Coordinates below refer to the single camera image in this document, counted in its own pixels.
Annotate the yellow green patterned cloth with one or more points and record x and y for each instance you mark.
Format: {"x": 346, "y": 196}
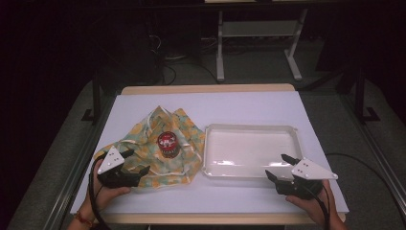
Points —
{"x": 150, "y": 127}

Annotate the red round tin can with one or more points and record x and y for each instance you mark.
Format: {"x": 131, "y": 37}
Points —
{"x": 167, "y": 143}

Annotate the white plastic tray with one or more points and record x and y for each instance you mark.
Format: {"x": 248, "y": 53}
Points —
{"x": 252, "y": 150}

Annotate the black metal stand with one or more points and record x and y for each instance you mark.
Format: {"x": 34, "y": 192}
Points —
{"x": 96, "y": 96}
{"x": 360, "y": 96}

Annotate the white metal frame stand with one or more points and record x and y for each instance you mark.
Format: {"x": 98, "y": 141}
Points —
{"x": 220, "y": 48}

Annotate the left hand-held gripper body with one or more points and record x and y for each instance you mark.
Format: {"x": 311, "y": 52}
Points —
{"x": 110, "y": 161}

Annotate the person's left hand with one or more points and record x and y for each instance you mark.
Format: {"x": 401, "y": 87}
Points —
{"x": 103, "y": 196}

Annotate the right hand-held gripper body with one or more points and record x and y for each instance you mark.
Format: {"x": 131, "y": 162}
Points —
{"x": 311, "y": 171}

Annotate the person's right hand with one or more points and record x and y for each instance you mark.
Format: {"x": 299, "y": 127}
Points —
{"x": 316, "y": 207}

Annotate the white table cover sheet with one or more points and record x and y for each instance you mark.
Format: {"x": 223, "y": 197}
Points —
{"x": 223, "y": 105}

